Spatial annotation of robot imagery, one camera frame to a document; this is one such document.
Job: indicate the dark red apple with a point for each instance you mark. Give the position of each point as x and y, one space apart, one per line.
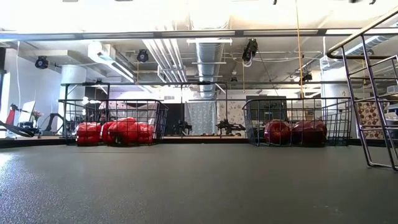
303 133

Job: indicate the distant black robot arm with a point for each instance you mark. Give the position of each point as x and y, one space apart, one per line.
183 127
230 127

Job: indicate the gray curtain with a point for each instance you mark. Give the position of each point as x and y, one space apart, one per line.
202 118

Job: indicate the pale patterned panel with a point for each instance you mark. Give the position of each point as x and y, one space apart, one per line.
236 112

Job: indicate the black table mat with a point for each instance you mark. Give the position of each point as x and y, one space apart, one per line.
199 186

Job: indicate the gray overhead beam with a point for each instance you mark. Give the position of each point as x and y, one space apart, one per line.
199 33

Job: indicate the white laptop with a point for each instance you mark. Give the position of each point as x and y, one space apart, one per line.
28 112

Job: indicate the brown circle-patterned panel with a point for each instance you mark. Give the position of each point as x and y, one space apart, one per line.
371 116

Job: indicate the silver air duct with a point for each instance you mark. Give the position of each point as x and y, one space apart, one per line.
209 53

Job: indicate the round black ceiling camera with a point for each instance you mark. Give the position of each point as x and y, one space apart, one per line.
142 56
306 77
41 62

